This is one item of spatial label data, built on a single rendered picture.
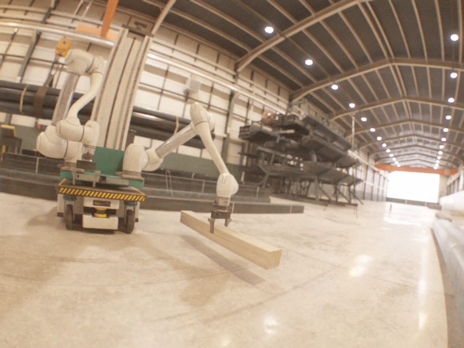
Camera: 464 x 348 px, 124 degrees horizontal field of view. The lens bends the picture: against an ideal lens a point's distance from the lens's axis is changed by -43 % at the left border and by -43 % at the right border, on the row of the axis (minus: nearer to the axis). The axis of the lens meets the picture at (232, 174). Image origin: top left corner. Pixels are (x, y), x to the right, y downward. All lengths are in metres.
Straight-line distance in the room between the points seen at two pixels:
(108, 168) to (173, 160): 9.69
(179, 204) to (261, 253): 1.95
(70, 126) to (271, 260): 1.30
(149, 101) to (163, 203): 9.06
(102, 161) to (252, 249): 1.30
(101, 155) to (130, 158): 0.27
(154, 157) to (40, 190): 1.53
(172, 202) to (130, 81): 1.64
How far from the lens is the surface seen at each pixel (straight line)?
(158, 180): 4.00
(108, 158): 1.80
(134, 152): 1.69
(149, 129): 3.42
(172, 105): 11.85
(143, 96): 11.45
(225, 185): 1.37
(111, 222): 1.61
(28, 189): 2.79
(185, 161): 11.69
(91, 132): 1.37
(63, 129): 1.31
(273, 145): 8.84
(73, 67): 1.61
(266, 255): 1.09
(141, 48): 2.13
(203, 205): 3.07
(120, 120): 1.93
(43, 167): 3.86
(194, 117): 1.52
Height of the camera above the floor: 0.53
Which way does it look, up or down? 1 degrees up
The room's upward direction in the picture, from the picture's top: 8 degrees clockwise
